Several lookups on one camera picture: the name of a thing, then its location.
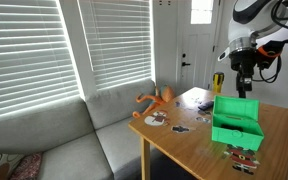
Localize orange octopus plush toy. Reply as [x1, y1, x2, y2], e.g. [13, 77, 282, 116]
[132, 84, 176, 119]

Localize black door lock handle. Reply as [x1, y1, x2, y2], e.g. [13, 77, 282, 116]
[181, 53, 192, 68]

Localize black TV remote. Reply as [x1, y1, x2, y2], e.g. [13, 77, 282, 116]
[197, 100, 215, 112]

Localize red patterned cushion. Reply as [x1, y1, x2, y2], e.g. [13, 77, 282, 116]
[9, 152, 44, 180]

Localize yellow black stand leg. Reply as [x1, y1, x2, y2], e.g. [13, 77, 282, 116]
[212, 71, 225, 94]

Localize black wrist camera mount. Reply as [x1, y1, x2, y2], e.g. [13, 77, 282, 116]
[255, 39, 288, 71]

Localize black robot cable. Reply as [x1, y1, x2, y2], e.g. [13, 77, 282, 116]
[252, 54, 283, 84]

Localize white window blinds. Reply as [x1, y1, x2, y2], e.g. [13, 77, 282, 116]
[77, 0, 153, 91]
[0, 0, 81, 122]

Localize snowman sticker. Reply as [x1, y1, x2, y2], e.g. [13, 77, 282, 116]
[143, 110, 171, 127]

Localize grey fabric sofa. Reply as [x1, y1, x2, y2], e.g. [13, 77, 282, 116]
[0, 78, 158, 180]

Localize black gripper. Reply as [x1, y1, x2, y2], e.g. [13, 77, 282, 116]
[229, 51, 259, 99]

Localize white entrance door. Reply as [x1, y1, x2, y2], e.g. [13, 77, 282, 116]
[177, 0, 224, 95]

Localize Santa Claus sticker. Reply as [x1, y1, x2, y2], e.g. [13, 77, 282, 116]
[223, 143, 261, 176]

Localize dark figure sticker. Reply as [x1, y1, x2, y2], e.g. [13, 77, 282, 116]
[171, 124, 191, 134]

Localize green plastic lunchbox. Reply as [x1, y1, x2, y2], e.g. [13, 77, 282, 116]
[211, 95, 265, 152]

